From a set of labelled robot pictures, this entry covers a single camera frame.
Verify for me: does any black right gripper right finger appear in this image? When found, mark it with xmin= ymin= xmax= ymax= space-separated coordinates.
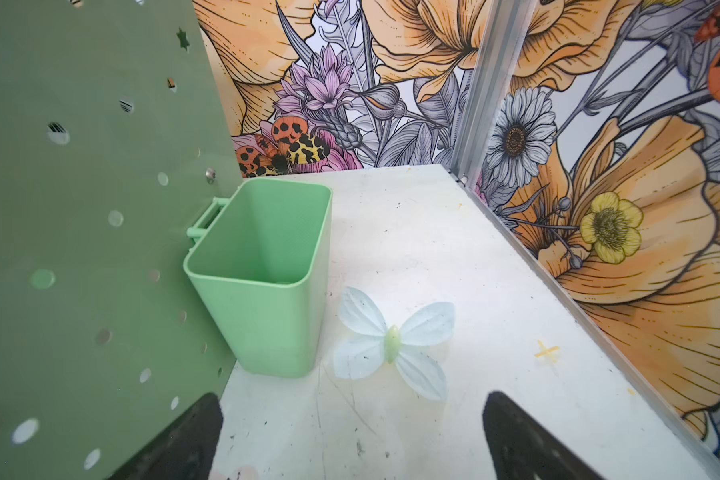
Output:
xmin=482 ymin=391 xmax=602 ymax=480

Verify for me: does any aluminium right corner post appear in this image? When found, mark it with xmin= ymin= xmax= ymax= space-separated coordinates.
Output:
xmin=451 ymin=1 xmax=535 ymax=189

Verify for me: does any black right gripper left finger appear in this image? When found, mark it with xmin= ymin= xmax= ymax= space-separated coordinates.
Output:
xmin=109 ymin=393 xmax=223 ymax=480

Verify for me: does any green plastic cup holder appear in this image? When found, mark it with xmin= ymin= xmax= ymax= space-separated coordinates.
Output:
xmin=183 ymin=177 xmax=333 ymax=378

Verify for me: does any green two-tier shelf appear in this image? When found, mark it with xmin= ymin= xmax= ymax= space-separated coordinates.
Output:
xmin=0 ymin=1 xmax=241 ymax=479

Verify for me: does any pale blue paper butterfly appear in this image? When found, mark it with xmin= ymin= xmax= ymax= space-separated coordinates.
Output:
xmin=333 ymin=287 xmax=455 ymax=402

